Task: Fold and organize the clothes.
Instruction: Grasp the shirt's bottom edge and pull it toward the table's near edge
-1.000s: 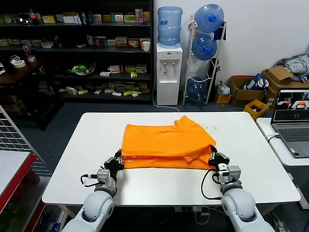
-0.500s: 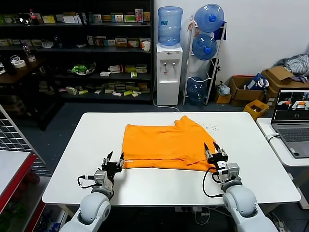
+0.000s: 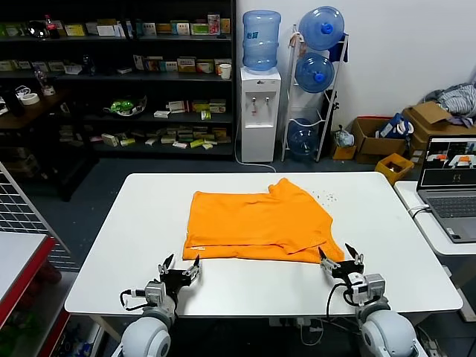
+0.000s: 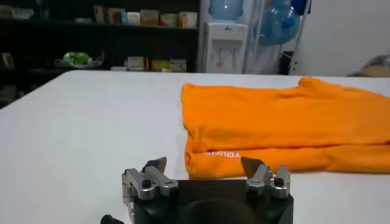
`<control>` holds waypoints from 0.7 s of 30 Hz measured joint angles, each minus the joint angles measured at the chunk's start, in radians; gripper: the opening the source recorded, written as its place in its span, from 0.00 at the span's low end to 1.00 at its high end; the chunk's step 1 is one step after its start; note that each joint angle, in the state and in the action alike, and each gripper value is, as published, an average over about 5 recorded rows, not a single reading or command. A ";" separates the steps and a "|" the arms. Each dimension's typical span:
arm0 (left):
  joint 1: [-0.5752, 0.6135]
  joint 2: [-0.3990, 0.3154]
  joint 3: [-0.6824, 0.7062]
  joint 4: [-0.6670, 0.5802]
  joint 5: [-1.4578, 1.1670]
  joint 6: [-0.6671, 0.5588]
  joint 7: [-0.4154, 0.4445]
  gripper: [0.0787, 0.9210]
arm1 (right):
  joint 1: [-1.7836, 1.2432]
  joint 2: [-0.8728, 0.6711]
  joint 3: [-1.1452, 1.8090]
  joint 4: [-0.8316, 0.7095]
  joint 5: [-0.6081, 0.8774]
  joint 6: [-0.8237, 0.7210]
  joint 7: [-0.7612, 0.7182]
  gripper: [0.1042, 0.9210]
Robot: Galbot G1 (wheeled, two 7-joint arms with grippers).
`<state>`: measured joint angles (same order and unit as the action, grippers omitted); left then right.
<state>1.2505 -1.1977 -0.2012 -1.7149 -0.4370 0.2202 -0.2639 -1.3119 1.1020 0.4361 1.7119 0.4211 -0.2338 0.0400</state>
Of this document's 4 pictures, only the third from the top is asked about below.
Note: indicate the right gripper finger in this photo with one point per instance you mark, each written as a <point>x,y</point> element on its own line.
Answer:
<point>325,262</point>
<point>355,256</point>

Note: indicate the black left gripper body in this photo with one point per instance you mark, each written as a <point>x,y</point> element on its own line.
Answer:
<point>176,279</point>

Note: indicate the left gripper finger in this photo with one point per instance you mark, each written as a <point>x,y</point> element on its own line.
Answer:
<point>166,264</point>
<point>195,267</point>

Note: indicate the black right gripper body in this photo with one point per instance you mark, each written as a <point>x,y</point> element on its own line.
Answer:
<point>344,270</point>

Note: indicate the orange t-shirt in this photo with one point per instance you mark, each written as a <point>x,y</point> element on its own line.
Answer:
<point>256,223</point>

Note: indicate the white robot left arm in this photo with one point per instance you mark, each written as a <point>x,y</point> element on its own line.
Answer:
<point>148,331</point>

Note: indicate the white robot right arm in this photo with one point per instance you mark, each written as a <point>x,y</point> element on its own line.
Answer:
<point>386,331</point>

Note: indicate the pile of striped clothes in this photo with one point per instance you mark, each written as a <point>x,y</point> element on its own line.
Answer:
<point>455,98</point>

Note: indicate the white power strip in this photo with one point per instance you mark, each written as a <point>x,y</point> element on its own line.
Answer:
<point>290,322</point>

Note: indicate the white side table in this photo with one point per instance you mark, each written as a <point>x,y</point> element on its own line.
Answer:
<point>427,230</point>

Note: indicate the yellow plastic bin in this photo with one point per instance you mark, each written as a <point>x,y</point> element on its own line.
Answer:
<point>394,167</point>

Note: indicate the small cardboard box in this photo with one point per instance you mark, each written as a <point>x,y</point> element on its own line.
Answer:
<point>344,152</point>

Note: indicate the grey open laptop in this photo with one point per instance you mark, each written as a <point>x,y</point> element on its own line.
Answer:
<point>451,208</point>

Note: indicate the open brown cardboard box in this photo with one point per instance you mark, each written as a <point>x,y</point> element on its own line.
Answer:
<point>372,148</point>

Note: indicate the grey floor power strip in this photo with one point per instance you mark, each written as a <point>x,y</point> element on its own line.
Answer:
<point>433,346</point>

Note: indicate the crumpled clear plastic bag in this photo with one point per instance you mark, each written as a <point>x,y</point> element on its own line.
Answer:
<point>344,137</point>

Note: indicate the blue shopping bag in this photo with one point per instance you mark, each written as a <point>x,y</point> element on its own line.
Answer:
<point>392,128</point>

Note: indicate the red framed white cart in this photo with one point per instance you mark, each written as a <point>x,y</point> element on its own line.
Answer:
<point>18,267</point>

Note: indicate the small flat white box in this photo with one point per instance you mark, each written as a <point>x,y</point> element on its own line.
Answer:
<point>161,114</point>

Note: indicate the white metal jug rack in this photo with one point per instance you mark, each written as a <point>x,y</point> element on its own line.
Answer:
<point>336,100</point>

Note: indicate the white and red medicine box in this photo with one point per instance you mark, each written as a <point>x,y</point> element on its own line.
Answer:
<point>178,106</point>

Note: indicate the large brown cardboard box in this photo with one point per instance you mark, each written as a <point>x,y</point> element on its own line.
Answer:
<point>431,115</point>

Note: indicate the white water dispenser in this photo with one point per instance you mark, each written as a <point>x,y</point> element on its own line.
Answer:
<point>260,111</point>

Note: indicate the black shelving unit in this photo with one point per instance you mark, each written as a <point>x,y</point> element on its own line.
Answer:
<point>111,78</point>

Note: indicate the white paper cup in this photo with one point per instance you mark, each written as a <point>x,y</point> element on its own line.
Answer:
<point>225,71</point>

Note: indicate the brown wooden table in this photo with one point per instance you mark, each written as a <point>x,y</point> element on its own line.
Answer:
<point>33,115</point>

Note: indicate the dark blue bottle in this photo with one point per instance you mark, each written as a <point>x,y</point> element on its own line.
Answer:
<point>89,67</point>

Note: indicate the white tape roll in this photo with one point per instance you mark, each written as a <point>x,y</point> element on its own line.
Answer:
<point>29,98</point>

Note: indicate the clear plastic bottle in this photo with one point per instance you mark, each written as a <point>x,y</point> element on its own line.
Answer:
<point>46,83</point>

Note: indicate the black cylinder flask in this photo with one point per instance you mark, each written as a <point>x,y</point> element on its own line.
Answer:
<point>13,102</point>

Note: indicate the upright blue water jug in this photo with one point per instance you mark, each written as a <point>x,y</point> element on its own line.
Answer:
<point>261,41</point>

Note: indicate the pink print box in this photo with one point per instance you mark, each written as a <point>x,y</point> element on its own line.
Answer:
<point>213,24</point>

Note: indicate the cola bottle red label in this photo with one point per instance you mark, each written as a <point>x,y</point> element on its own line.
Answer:
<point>49,28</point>

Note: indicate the shiny glass globe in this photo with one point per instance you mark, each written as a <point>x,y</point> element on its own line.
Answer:
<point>36,29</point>

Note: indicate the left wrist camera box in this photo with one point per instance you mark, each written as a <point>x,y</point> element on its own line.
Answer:
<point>154,294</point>

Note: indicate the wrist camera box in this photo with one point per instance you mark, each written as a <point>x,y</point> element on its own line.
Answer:
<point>154,294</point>
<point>372,286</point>

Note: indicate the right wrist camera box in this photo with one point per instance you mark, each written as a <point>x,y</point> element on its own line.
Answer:
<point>372,286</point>

